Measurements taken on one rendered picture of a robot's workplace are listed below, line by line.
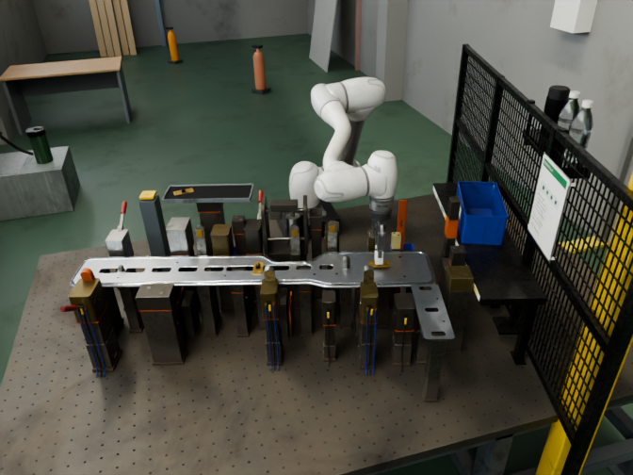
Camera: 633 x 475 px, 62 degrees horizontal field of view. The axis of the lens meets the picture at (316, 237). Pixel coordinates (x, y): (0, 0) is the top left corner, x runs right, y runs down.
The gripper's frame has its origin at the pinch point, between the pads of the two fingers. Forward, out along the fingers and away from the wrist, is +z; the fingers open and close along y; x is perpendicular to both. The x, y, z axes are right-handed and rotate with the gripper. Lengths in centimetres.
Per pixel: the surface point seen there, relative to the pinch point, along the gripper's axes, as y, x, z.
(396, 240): -10.7, 7.8, 0.6
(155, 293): 19, -81, 2
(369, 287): 19.7, -5.1, 0.7
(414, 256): -5.9, 14.9, 5.2
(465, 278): 16.9, 28.8, -0.6
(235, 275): 5, -54, 5
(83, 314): 25, -105, 6
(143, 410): 43, -85, 35
